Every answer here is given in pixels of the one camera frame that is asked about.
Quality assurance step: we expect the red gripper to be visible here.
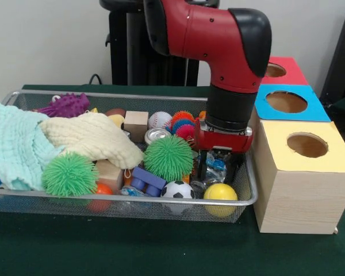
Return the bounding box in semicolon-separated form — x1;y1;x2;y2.
193;119;254;183

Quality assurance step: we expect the clear packet with blue toys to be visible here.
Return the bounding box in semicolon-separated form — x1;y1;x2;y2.
202;151;229;185

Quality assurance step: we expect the wooden box with three holes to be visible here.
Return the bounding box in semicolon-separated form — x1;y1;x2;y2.
248;56;345;234

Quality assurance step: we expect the silver mesh bin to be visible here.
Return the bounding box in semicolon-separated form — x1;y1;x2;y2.
0;89;258;222

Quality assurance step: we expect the yellow foam ball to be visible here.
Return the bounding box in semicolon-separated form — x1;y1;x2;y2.
203;183;239;217

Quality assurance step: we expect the small soccer ball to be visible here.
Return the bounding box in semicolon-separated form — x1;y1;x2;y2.
160;180;196;215

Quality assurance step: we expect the green spiky rubber ball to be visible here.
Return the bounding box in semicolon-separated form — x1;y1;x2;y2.
41;151;99;198
143;135;195;181

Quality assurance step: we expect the purple toy building block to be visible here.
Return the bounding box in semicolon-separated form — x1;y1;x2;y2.
131;166;167;197

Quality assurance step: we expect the small baseball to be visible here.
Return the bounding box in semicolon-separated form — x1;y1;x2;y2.
148;111;173;129

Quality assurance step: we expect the wooden cube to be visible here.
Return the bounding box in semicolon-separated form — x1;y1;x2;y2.
123;110;149;142

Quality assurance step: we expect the cream cloth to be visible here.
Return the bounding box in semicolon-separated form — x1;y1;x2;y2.
37;112;144;170

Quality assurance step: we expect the purple spiky rubber toy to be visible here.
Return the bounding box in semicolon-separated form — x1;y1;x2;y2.
34;91;90;118

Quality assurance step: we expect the mint green cloth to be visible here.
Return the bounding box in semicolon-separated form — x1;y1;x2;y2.
0;102;66;191

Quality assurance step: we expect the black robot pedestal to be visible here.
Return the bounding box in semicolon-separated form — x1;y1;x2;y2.
99;0;209;86

